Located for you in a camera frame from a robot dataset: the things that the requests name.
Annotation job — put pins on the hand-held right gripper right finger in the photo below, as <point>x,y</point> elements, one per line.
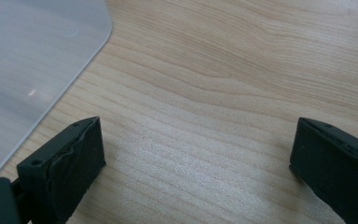
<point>338,174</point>

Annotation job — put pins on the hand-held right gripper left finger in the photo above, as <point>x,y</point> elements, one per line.
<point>71,168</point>

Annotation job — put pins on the clear plastic box lid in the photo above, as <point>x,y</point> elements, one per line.
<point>28,68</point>

